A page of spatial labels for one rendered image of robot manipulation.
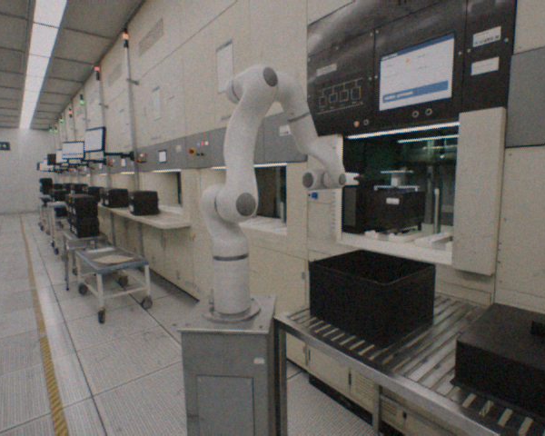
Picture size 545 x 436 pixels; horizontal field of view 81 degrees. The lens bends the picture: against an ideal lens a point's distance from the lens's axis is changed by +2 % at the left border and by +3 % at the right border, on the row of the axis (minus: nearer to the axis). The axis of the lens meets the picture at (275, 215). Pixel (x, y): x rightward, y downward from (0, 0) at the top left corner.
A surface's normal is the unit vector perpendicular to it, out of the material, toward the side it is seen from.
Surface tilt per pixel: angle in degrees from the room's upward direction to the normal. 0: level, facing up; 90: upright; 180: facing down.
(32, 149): 90
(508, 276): 90
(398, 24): 90
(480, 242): 90
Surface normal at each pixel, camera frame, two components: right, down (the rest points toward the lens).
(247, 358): -0.10, 0.13
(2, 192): 0.64, 0.09
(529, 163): -0.77, 0.10
